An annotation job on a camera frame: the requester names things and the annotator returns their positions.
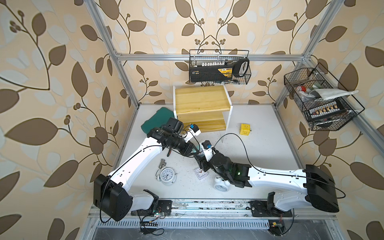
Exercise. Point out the white twin-bell clock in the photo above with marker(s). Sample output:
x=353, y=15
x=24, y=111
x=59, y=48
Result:
x=167, y=176
x=221, y=184

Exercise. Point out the white papers in basket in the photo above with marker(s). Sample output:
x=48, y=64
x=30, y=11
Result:
x=329, y=94

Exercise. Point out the socket set tray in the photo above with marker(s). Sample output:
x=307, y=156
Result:
x=326, y=110

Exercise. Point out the wooden two-tier shelf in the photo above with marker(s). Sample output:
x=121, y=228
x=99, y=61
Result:
x=209, y=108

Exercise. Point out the black wire basket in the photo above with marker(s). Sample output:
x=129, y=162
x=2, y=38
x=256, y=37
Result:
x=301, y=82
x=216, y=55

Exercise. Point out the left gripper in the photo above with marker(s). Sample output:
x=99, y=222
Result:
x=188, y=153

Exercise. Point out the mint square alarm clock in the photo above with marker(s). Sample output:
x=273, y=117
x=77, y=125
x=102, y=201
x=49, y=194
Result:
x=197, y=147

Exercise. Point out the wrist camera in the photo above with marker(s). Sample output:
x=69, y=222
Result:
x=207, y=150
x=191, y=132

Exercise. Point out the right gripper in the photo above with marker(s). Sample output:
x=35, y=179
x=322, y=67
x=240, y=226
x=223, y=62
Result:
x=202, y=162

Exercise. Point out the green plastic tool case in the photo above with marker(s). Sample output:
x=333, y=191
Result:
x=160, y=118

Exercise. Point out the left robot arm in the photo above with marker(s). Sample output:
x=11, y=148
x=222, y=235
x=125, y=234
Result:
x=112, y=192

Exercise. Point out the black wire basket back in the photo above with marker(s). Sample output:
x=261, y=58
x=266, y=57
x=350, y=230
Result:
x=216, y=55

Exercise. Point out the white twin-bell clock left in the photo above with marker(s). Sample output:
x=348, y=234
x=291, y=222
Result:
x=167, y=176

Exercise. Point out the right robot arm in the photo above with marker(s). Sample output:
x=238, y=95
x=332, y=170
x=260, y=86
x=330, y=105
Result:
x=299, y=188

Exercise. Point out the black yellow tool box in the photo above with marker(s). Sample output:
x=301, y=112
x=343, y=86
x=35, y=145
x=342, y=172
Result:
x=227, y=71

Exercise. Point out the yellow cube box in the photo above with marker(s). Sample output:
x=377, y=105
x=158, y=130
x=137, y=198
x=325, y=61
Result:
x=245, y=129

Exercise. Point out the black wire basket right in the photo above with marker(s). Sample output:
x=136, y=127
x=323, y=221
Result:
x=301, y=82

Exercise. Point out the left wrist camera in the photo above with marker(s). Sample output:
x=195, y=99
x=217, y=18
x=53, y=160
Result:
x=191, y=132

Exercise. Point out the lilac square alarm clock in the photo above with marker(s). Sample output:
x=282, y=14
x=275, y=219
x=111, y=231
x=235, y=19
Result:
x=200, y=173

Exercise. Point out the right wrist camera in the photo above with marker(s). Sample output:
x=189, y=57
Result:
x=207, y=150

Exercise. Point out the small grey metal clip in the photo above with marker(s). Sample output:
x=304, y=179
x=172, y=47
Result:
x=162, y=163

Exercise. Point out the white twin-bell clock front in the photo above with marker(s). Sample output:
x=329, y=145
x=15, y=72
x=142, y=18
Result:
x=221, y=184

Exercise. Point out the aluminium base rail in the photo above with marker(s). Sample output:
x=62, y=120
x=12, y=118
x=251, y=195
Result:
x=227, y=209

